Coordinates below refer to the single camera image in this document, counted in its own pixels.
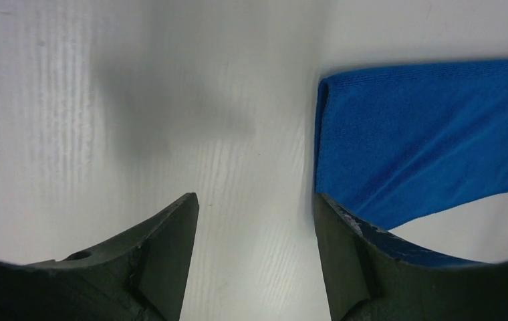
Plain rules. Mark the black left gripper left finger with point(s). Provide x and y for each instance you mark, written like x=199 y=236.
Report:
x=138 y=274

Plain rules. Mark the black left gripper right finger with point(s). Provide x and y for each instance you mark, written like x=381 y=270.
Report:
x=371 y=274

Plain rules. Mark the blue towel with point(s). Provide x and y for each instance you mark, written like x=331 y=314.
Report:
x=421 y=149

